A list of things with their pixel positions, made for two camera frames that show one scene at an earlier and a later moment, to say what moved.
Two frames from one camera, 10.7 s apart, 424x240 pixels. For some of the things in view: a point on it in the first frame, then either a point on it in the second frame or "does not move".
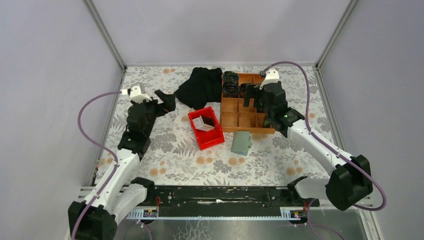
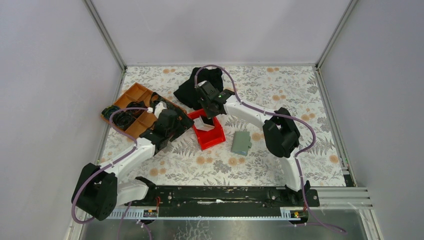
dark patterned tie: [229, 76] → [107, 111]
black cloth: [203, 87] does not move
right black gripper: [251, 91] → [210, 115]
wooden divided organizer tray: [237, 118] → [130, 114]
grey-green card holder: [241, 142] does not move
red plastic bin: [207, 139] does not move
